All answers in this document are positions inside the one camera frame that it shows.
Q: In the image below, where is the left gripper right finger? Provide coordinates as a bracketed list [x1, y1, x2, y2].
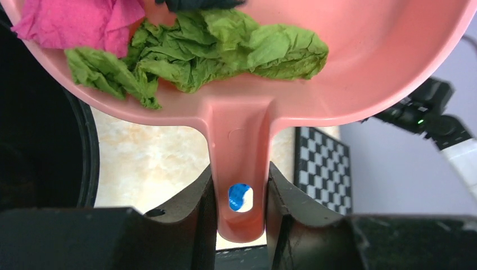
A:
[265, 164, 476, 269]

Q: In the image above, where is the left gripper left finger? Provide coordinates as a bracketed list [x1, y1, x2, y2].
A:
[1, 168, 217, 269]

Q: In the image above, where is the green paper scrap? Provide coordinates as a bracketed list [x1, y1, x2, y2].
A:
[65, 9, 329, 109]

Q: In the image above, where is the pink plastic dustpan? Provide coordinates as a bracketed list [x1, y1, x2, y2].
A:
[0, 0, 477, 244]

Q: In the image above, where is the pink paper scrap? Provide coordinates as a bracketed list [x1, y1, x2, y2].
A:
[12, 0, 145, 58]

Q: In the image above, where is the black paper scrap long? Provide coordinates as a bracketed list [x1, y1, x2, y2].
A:
[155, 0, 246, 12]

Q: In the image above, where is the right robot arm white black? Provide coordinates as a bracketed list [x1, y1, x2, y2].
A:
[373, 77, 476, 200]

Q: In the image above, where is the blue toy car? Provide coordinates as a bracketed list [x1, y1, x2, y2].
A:
[228, 183, 250, 212]

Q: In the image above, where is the black white checkerboard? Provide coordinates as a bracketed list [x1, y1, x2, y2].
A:
[293, 127, 353, 215]

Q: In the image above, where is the black round trash bin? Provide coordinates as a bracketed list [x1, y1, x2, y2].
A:
[1, 11, 100, 210]

